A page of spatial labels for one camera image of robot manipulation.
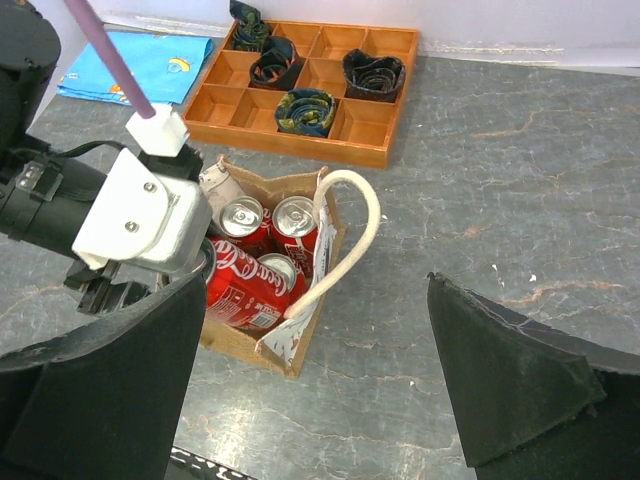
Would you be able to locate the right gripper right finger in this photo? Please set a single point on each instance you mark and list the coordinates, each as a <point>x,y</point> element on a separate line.
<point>531,401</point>

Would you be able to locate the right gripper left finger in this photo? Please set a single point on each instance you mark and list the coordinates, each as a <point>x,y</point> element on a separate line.
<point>104,400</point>

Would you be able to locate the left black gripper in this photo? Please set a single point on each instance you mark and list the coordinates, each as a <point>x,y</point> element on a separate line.
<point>100,294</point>

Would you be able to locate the red cola can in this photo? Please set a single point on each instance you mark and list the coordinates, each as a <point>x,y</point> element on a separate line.
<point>242,292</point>
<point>247,224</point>
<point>290,270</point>
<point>295,231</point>

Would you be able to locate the canvas tote bag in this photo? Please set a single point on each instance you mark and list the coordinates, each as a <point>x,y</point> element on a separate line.
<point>283,348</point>

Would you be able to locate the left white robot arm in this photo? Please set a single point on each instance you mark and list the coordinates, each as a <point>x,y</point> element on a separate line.
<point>46,194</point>

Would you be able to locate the orange wooden compartment tray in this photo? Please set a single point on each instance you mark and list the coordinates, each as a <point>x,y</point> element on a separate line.
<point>225,109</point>

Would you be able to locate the blue patterned cloth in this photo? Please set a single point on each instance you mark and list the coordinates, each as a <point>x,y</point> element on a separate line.
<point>164,66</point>

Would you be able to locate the rolled dark sock bottom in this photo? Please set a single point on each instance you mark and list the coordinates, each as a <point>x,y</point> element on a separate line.
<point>307,112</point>

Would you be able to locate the rolled dark sock top-left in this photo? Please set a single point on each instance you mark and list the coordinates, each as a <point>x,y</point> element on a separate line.
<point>251,31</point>

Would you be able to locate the rolled dark sock right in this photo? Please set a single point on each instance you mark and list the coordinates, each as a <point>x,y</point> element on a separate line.
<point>378,79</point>

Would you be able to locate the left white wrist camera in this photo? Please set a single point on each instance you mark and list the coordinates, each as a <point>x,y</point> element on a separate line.
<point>151,211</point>

